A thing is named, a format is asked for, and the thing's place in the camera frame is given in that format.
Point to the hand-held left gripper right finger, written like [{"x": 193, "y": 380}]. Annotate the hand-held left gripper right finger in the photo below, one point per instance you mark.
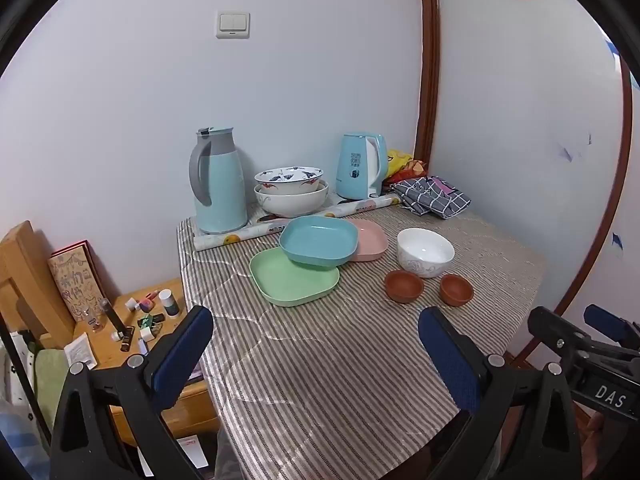
[{"x": 447, "y": 355}]

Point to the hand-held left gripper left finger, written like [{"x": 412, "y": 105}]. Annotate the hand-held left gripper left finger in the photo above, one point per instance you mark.
[{"x": 182, "y": 345}]

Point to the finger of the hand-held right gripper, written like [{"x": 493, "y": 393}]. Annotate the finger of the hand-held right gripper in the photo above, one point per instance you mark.
[
  {"x": 605, "y": 321},
  {"x": 555, "y": 330}
]

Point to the small brown clay bowl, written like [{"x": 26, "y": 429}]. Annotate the small brown clay bowl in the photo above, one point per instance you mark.
[
  {"x": 456, "y": 291},
  {"x": 404, "y": 287}
]

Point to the green square plate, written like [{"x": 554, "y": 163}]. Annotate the green square plate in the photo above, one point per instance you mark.
[{"x": 290, "y": 285}]

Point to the pink square plate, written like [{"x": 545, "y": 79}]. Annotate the pink square plate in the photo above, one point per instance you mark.
[{"x": 372, "y": 242}]

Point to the blue square plate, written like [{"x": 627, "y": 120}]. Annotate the blue square plate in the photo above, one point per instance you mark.
[{"x": 317, "y": 237}]

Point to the white cap teal bottle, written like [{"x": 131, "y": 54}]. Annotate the white cap teal bottle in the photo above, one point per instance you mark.
[{"x": 170, "y": 304}]

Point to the pink round cosmetic item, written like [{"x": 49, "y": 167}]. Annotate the pink round cosmetic item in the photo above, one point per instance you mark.
[{"x": 146, "y": 305}]

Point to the dark lipstick tube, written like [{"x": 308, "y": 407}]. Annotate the dark lipstick tube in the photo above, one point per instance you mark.
[{"x": 127, "y": 339}]

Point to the small white jar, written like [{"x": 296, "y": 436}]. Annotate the small white jar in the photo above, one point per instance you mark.
[{"x": 131, "y": 304}]

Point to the wooden nightstand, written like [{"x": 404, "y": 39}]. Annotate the wooden nightstand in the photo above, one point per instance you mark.
[{"x": 112, "y": 355}]

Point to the tall black tube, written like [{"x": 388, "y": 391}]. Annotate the tall black tube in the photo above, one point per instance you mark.
[{"x": 112, "y": 317}]

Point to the blue paper sticker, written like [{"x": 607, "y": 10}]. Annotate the blue paper sticker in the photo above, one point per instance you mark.
[
  {"x": 614, "y": 47},
  {"x": 618, "y": 241}
]

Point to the white paper packet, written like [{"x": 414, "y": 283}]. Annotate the white paper packet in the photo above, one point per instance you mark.
[{"x": 80, "y": 352}]

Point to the white paper sheet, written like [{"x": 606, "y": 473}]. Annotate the white paper sheet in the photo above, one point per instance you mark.
[{"x": 192, "y": 455}]

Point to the fruit print plastic mat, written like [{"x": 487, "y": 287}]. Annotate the fruit print plastic mat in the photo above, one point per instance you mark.
[{"x": 235, "y": 239}]

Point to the striped grey tablecloth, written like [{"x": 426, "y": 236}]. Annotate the striped grey tablecloth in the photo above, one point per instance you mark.
[{"x": 325, "y": 360}]

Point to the green cloth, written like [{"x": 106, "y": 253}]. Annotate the green cloth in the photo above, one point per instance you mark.
[{"x": 50, "y": 385}]

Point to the light blue thermos jug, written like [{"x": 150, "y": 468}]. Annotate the light blue thermos jug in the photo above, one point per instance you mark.
[{"x": 220, "y": 195}]

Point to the grey checked cloth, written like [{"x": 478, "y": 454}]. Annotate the grey checked cloth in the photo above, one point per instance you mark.
[{"x": 430, "y": 197}]

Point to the wooden chair back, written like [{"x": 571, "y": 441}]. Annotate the wooden chair back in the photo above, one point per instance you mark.
[{"x": 30, "y": 280}]

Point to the large white ceramic bowl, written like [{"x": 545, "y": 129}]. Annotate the large white ceramic bowl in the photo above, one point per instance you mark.
[{"x": 290, "y": 205}]

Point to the red snack bag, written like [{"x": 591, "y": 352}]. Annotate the red snack bag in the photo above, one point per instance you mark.
[{"x": 407, "y": 172}]

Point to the white door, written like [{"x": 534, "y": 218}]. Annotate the white door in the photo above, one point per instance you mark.
[{"x": 525, "y": 135}]

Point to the crane print ceramic bowl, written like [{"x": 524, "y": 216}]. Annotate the crane print ceramic bowl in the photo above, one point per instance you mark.
[{"x": 290, "y": 176}]

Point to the yellow snack bag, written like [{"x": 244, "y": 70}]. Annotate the yellow snack bag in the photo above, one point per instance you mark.
[{"x": 399, "y": 160}]

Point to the light blue electric kettle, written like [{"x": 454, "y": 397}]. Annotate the light blue electric kettle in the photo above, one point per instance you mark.
[{"x": 352, "y": 170}]

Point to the brown wooden door frame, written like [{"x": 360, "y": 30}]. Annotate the brown wooden door frame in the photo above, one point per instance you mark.
[{"x": 429, "y": 60}]

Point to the white light switch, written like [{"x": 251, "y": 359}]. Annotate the white light switch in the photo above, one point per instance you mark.
[{"x": 233, "y": 24}]

